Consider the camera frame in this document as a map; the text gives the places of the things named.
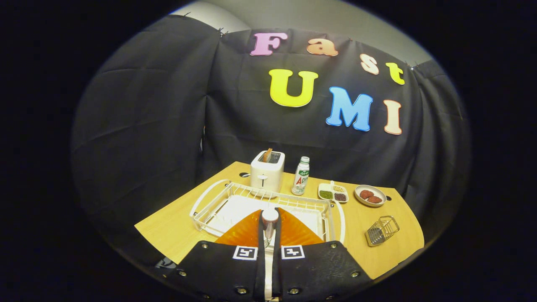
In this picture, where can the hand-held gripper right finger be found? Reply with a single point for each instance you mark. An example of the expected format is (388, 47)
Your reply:
(319, 272)

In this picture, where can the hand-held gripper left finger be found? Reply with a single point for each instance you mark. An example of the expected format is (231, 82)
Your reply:
(222, 272)

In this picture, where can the white divided dish with grains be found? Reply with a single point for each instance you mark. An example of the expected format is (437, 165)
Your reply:
(326, 194)

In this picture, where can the beige dish with meat patties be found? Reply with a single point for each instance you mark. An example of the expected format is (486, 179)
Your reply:
(358, 200)

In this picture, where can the white drip tray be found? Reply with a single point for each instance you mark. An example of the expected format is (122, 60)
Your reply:
(235, 209)

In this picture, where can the red meat patty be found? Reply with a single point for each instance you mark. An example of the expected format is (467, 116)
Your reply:
(375, 199)
(366, 194)

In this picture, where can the white bottle with green label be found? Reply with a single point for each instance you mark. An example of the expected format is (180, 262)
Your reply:
(300, 178)

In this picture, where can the white toaster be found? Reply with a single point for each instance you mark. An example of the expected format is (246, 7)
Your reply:
(267, 176)

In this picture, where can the brown bread slice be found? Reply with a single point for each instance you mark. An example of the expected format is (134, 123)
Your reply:
(267, 155)

